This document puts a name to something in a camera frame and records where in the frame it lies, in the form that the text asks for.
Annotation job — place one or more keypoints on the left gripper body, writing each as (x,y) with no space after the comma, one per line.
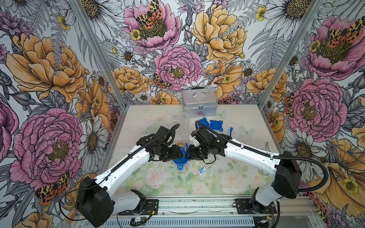
(167,153)

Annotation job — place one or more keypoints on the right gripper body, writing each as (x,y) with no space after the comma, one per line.
(199,153)

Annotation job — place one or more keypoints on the blue lid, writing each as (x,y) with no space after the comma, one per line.
(180,163)
(204,122)
(216,125)

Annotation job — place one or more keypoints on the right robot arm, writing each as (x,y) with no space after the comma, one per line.
(282,168)

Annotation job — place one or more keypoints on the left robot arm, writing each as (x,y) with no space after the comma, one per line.
(96,199)

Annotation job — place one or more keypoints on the toothpaste tube front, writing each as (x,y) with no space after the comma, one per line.
(203,169)

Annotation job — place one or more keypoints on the silver metal first-aid case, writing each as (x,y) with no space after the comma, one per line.
(199,102)

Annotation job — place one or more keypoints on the clear packet right edge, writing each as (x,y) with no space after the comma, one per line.
(267,149)

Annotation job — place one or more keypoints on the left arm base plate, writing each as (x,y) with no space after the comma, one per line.
(146,208)

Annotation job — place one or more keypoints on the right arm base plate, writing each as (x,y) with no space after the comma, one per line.
(245,206)

